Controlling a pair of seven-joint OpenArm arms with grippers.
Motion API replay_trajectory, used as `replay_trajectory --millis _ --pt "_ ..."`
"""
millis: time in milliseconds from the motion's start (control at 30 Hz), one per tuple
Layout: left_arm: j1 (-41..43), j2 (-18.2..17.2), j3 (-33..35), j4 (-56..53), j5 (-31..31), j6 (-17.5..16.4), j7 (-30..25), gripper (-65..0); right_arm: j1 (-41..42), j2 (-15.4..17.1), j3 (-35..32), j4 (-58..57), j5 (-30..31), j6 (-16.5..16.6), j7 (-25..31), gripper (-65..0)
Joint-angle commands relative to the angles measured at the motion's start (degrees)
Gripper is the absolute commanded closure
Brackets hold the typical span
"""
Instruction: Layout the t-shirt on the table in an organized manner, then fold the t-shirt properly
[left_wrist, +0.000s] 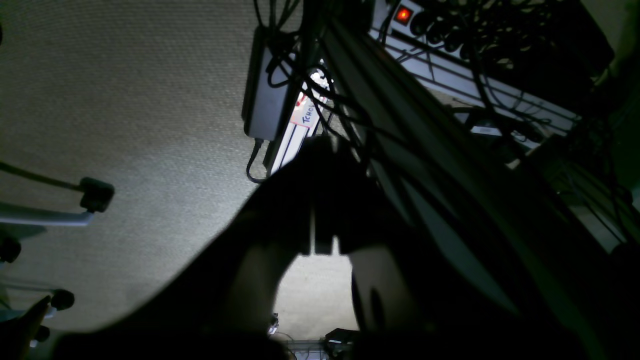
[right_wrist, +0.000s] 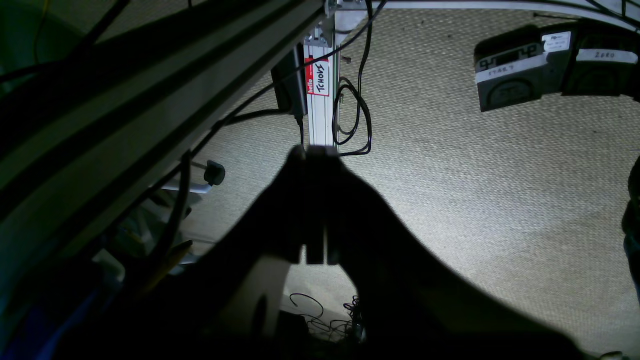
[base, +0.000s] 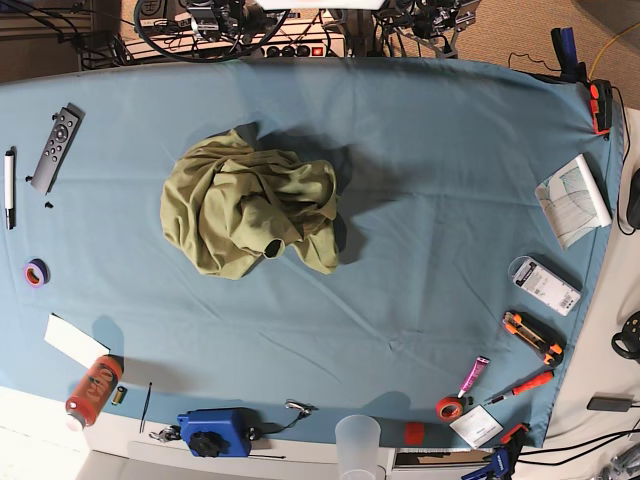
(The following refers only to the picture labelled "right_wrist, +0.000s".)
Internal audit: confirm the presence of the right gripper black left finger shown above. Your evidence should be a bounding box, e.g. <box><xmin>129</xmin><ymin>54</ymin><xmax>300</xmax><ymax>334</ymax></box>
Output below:
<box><xmin>55</xmin><ymin>146</ymin><xmax>306</xmax><ymax>360</ymax></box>

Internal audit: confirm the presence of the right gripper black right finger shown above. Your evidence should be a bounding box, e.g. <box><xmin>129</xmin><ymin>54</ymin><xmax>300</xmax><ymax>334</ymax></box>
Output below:
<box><xmin>325</xmin><ymin>153</ymin><xmax>585</xmax><ymax>360</ymax></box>

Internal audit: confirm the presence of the red white name sticker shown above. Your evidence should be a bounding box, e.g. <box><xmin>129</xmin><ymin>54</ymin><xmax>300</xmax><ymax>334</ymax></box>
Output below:
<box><xmin>305</xmin><ymin>59</ymin><xmax>332</xmax><ymax>97</ymax></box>

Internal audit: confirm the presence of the black power adapter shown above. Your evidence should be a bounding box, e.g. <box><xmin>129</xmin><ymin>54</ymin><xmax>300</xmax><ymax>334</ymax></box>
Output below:
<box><xmin>270</xmin><ymin>43</ymin><xmax>307</xmax><ymax>118</ymax></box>

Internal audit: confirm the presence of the grey foot pedal start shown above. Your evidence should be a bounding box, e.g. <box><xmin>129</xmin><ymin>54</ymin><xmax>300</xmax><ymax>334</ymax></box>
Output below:
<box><xmin>473</xmin><ymin>23</ymin><xmax>575</xmax><ymax>112</ymax></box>

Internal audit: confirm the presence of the black foot pedal zero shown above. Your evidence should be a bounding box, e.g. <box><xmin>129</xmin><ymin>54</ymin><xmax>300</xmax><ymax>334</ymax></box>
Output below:
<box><xmin>561</xmin><ymin>21</ymin><xmax>639</xmax><ymax>97</ymax></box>

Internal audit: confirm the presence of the black looped cable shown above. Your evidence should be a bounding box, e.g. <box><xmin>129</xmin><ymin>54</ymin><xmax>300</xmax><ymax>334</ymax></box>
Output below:
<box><xmin>331</xmin><ymin>0</ymin><xmax>387</xmax><ymax>157</ymax></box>

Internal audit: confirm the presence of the aluminium frame post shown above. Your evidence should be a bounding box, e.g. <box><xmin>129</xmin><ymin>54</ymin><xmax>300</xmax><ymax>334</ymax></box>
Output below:
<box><xmin>302</xmin><ymin>10</ymin><xmax>367</xmax><ymax>146</ymax></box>

